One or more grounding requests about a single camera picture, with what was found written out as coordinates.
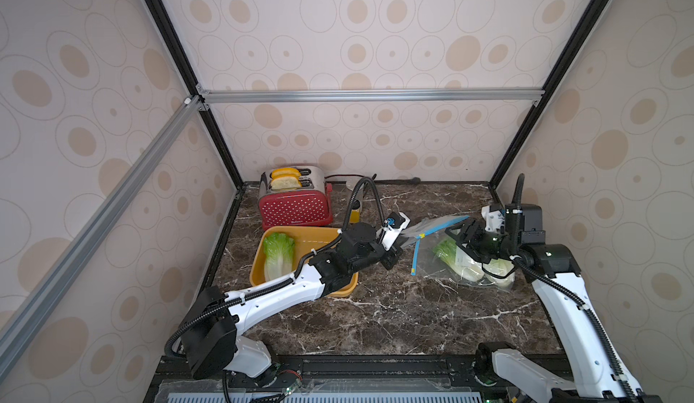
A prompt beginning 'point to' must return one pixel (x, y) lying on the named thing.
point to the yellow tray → (306, 240)
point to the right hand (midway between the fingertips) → (458, 233)
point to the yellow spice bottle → (355, 213)
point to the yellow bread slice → (286, 172)
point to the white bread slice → (286, 182)
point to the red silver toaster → (312, 205)
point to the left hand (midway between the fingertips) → (414, 238)
